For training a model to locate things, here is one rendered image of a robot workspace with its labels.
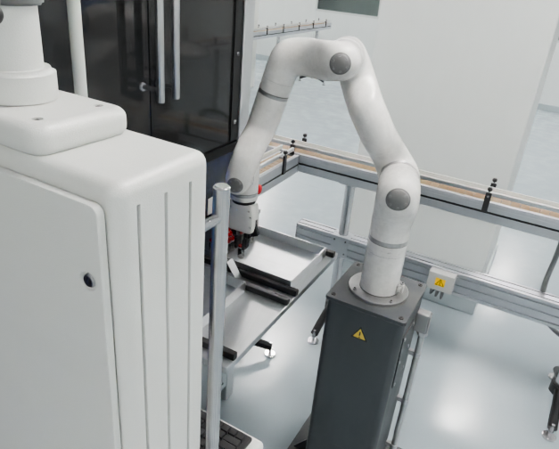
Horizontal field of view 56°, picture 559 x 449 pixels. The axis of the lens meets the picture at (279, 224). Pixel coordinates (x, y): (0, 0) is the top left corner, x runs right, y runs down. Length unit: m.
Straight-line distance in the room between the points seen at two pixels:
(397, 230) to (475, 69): 1.52
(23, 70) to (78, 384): 0.41
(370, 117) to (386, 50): 1.58
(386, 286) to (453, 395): 1.20
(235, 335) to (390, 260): 0.51
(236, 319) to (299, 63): 0.71
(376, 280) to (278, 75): 0.67
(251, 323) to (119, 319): 0.84
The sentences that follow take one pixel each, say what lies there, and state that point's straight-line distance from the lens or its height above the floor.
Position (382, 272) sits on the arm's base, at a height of 0.96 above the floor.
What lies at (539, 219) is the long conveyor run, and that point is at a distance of 2.42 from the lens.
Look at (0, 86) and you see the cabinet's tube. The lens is 0.74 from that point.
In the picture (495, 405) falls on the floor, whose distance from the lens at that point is 2.80.
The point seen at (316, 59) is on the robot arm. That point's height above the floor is 1.56.
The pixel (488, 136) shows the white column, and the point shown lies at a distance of 2.97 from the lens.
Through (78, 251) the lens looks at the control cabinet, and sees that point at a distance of 0.63.
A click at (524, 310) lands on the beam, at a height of 0.47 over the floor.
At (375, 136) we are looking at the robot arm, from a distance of 1.48.
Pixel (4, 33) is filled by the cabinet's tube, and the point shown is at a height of 1.67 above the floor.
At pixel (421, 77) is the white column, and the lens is 2.98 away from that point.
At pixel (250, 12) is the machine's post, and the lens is 1.79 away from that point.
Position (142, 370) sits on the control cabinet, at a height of 1.29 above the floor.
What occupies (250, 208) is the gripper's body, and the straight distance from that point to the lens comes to 1.64.
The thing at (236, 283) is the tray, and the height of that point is 0.90.
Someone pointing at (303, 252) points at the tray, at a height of 0.88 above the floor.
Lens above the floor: 1.77
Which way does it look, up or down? 26 degrees down
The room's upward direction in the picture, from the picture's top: 5 degrees clockwise
